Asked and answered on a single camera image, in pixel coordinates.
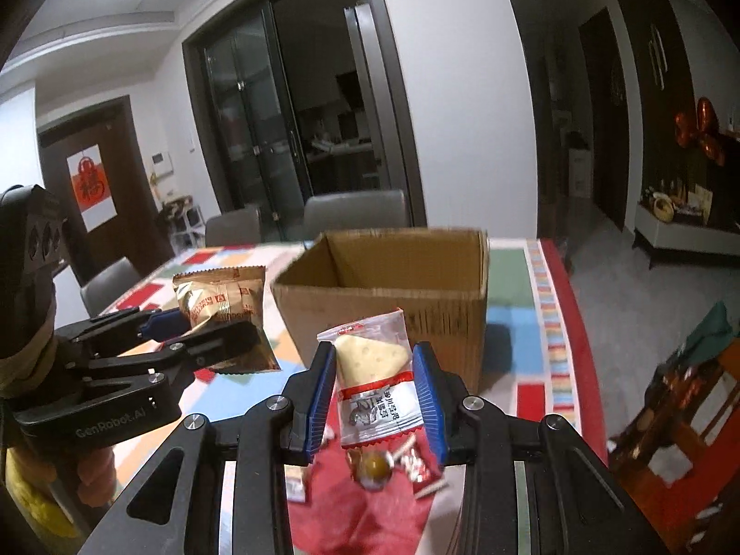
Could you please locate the brown wooden door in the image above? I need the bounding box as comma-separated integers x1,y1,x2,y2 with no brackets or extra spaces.
37,95,174,284

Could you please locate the red foil balloon bunch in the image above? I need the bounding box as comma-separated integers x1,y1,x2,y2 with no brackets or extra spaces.
673,97,728,166

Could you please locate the wooden chair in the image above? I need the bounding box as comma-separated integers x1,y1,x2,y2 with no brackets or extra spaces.
610,335,740,553

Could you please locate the white lollipop stick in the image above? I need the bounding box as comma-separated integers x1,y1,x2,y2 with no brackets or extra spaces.
413,477,449,501

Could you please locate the white storage shelf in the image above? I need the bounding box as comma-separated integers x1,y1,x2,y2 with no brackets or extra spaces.
162,197,206,249

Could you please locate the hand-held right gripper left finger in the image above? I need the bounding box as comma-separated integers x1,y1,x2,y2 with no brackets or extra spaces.
95,341,339,555

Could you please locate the red door poster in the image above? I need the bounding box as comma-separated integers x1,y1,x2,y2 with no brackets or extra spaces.
66,147,118,231

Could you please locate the dark wardrobe with handles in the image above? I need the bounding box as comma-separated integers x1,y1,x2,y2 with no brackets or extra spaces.
607,0,712,232

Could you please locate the clear cheese-print snack packet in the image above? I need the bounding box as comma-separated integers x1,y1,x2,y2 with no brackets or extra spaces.
317,309,427,449

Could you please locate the dark glass sliding door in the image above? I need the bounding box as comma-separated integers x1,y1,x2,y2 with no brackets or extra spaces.
182,0,429,238

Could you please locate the white low sideboard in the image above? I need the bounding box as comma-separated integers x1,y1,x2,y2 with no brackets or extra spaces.
633,199,740,270

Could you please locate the patchwork tablecloth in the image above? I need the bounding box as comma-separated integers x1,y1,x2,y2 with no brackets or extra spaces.
95,237,611,555

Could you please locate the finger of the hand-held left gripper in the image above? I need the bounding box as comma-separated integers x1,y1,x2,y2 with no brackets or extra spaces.
65,321,264,381
55,308,189,355

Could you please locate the golden snack packet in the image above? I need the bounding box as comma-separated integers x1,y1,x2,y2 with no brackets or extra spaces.
172,266,282,375

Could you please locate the green cloth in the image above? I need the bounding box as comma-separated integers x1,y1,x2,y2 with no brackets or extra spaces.
682,301,740,365

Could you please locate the cardboard box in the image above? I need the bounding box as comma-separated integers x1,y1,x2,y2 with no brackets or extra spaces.
271,228,491,394

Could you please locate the person's left hand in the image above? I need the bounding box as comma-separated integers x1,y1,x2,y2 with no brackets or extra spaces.
72,445,119,506

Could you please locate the small white snack packet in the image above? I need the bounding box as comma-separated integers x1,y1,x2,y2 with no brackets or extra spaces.
286,465,313,504

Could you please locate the round olive wrapped candy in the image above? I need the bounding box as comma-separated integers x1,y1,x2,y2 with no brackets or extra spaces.
345,448,400,489

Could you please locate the beige gift bag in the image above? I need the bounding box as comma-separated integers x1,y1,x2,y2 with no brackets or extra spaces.
691,184,715,223

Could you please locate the woven basket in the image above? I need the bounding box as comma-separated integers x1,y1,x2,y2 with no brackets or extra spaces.
647,193,677,223

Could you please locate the red and white candy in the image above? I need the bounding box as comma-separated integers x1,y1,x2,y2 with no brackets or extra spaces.
399,439,432,483

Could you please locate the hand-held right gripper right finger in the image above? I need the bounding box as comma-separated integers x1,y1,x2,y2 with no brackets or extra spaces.
412,341,674,555

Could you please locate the wide grey dining chair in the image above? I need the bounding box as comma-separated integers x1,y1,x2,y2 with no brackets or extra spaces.
303,190,408,241

